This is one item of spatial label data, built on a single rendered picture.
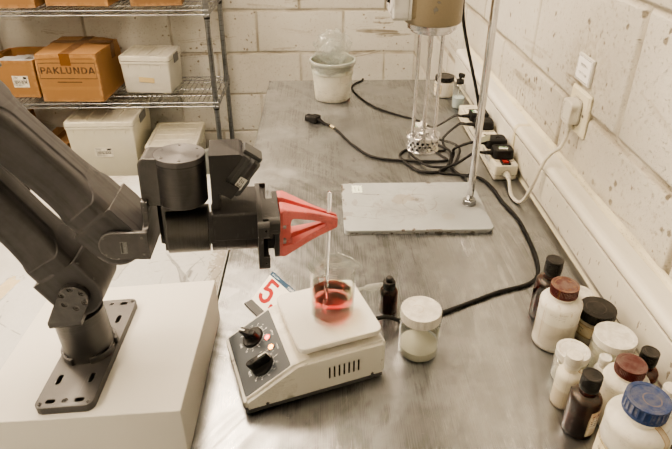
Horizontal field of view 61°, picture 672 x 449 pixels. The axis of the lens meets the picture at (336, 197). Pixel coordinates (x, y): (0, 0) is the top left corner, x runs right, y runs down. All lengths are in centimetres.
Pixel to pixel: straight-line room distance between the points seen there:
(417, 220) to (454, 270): 16
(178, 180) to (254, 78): 262
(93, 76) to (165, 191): 233
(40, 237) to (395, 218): 69
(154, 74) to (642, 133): 239
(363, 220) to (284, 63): 212
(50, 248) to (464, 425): 55
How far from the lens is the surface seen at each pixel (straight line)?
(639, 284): 96
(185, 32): 324
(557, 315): 90
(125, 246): 69
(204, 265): 109
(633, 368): 82
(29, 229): 73
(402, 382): 86
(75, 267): 73
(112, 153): 313
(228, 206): 68
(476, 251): 113
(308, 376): 80
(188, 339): 82
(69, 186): 69
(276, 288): 96
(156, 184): 67
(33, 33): 350
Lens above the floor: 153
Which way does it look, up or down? 30 degrees down
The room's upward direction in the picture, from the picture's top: straight up
